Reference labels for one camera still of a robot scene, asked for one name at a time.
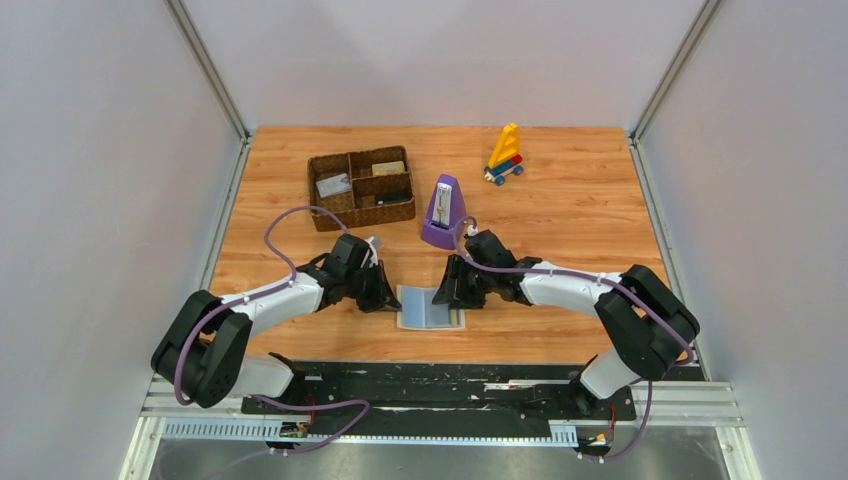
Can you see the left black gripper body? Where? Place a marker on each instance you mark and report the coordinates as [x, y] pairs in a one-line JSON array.
[[370, 285]]

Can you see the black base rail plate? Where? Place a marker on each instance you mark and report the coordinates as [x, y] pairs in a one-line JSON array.
[[455, 399]]

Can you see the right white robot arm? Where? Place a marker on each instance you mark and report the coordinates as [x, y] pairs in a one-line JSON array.
[[649, 327]]

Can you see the right aluminium frame post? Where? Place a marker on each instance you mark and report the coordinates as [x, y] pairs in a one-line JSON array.
[[680, 59]]

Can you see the left aluminium frame post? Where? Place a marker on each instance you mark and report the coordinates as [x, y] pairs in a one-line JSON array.
[[201, 55]]

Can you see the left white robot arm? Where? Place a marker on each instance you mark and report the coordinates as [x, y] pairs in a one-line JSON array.
[[204, 354]]

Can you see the white card holder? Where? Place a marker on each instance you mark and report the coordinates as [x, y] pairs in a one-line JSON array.
[[419, 313]]

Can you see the beige card in basket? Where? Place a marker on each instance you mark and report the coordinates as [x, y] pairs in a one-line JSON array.
[[388, 168]]

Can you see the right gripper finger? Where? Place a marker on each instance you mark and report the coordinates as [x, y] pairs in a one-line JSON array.
[[448, 292], [469, 298]]

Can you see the aluminium frame post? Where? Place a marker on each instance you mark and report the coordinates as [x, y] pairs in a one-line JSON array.
[[680, 59], [201, 55]]

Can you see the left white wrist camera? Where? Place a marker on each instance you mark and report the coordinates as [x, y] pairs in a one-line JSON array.
[[374, 244]]

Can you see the grey card in basket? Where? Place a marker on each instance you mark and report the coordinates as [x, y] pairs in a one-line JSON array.
[[333, 185]]

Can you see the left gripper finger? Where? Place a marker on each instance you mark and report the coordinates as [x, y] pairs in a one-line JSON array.
[[386, 296], [370, 299]]

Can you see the white slotted cable duct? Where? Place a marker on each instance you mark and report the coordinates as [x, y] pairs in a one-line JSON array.
[[558, 435]]

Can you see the purple metronome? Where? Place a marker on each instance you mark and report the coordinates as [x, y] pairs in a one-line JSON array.
[[447, 206]]

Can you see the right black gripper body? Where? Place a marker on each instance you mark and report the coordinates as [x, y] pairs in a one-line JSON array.
[[463, 283]]

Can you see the colourful toy block car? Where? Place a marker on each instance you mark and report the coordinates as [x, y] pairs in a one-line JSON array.
[[505, 159]]

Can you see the brown wicker divided basket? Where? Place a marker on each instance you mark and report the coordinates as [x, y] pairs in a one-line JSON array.
[[357, 208]]

